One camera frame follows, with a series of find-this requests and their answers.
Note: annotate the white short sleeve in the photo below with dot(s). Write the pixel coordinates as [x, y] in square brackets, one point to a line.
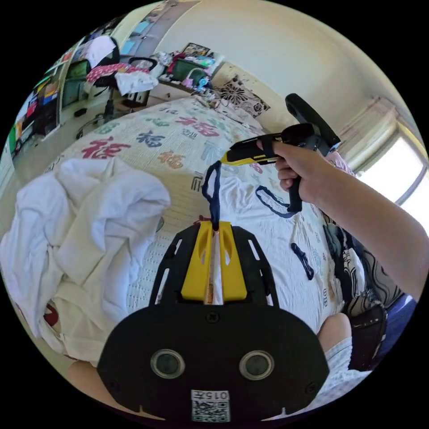
[268, 241]

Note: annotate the person's right forearm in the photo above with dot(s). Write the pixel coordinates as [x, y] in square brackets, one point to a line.
[375, 221]

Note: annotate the window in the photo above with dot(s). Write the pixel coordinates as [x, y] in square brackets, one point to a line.
[392, 171]

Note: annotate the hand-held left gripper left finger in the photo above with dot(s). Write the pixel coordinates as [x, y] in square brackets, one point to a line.
[196, 268]

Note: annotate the pile of clothes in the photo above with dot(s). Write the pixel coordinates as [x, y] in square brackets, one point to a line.
[83, 218]

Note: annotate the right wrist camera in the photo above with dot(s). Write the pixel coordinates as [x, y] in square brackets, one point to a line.
[301, 107]

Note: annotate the black office chair with clothes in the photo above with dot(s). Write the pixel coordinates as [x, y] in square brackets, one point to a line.
[107, 67]

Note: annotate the curtain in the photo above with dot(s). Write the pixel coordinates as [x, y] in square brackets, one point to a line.
[372, 124]

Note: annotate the shelf with colourful things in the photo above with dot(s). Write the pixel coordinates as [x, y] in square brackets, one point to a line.
[47, 97]

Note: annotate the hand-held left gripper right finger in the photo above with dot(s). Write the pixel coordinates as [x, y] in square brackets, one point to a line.
[234, 271]

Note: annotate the black bag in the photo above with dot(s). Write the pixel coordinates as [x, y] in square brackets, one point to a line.
[367, 335]

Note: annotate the person's right hand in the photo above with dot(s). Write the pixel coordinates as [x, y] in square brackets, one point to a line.
[301, 171]

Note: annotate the black and white floral pillow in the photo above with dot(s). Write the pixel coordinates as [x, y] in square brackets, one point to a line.
[241, 95]

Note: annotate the cluttered desk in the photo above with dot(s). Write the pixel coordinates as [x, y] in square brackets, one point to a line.
[187, 67]

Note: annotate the black and white patterned cloth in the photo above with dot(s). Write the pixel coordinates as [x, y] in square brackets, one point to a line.
[372, 275]

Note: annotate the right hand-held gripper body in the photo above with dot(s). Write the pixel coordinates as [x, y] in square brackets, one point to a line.
[301, 135]

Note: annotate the bed with printed quilt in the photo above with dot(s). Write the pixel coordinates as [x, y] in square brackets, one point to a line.
[174, 134]

